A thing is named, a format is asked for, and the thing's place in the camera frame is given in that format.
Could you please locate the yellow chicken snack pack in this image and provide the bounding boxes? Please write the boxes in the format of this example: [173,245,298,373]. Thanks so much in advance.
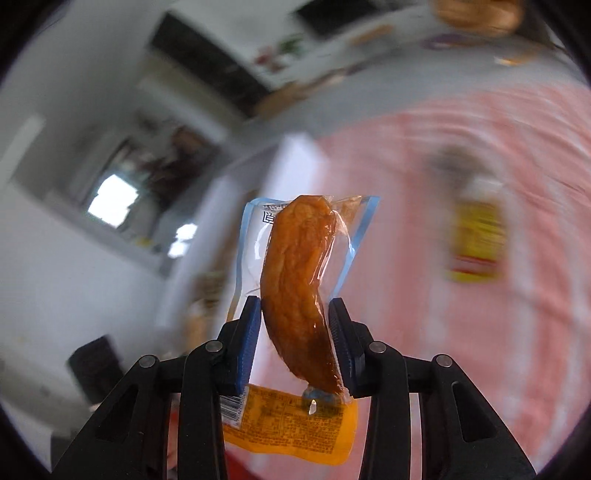
[431,145,507,283]

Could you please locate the black flat television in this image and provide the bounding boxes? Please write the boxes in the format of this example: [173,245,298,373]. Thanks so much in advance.
[293,0,384,39]

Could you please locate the striped orange white tablecloth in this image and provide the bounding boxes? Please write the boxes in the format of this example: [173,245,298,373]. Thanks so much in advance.
[222,84,590,479]

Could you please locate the dark tall display cabinet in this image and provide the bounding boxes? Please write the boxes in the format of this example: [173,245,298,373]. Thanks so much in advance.
[150,13,271,118]

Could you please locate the orange chicken leg pack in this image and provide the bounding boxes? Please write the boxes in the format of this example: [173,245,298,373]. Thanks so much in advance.
[221,195,380,465]

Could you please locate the orange lounge chair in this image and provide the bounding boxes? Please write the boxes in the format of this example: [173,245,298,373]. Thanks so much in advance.
[430,0,526,38]

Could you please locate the white cardboard box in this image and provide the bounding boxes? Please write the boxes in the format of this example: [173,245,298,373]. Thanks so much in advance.
[1,134,327,466]

